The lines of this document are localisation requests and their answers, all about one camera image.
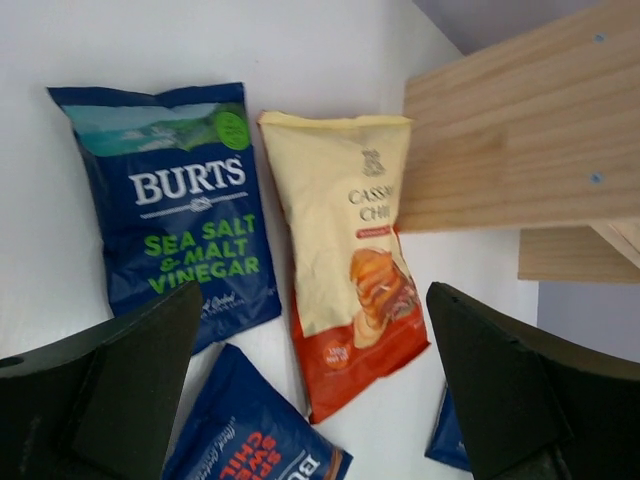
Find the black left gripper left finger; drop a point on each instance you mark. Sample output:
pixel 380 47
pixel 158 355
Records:
pixel 100 404

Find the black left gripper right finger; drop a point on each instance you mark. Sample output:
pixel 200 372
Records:
pixel 530 404

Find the blue burts chilli bag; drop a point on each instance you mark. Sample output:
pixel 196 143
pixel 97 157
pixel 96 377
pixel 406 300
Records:
pixel 241 427
pixel 446 445

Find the blue Burts sea salt bag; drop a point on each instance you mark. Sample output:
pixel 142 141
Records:
pixel 176 194

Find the cream orange cassava chips bag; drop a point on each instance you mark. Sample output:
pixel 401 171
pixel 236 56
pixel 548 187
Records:
pixel 356 312

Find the wooden two-tier shelf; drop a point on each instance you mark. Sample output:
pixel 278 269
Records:
pixel 539 134

